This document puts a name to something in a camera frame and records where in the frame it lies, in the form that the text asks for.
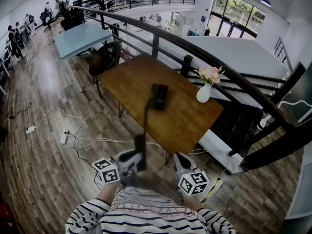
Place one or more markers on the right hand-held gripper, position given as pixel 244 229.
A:
pixel 193 183

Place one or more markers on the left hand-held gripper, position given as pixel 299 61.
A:
pixel 106 170

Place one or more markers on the person's left forearm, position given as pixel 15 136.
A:
pixel 108 192

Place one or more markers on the person's right forearm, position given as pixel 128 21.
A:
pixel 192 201

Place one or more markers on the black hairpin table leg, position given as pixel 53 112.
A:
pixel 168 158
pixel 122 110

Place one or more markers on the white plinth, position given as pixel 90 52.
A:
pixel 219 152

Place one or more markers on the yellow black striped strip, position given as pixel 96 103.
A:
pixel 214 188

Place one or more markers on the striped shirt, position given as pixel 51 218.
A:
pixel 146 216

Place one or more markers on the white round vase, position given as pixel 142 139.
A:
pixel 203 95

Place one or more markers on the white power strip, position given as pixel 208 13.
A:
pixel 64 136

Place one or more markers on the white vase with pink flowers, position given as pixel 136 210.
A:
pixel 209 74

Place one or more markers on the white plug on railing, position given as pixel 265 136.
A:
pixel 264 121

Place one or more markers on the black round-back chair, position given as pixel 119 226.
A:
pixel 104 60

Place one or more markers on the white power adapter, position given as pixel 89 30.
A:
pixel 30 129

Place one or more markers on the dark curved railing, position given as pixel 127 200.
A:
pixel 200 51

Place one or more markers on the teal storage boxes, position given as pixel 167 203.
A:
pixel 195 32

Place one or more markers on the light blue table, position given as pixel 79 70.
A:
pixel 80 39

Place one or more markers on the red box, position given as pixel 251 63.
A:
pixel 6 214

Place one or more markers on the black stair railing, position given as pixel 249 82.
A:
pixel 280 50

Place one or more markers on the black cabinet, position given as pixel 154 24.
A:
pixel 72 19

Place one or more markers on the glass entrance doors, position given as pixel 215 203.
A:
pixel 234 16

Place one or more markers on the round ceiling lamp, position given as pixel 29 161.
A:
pixel 266 3

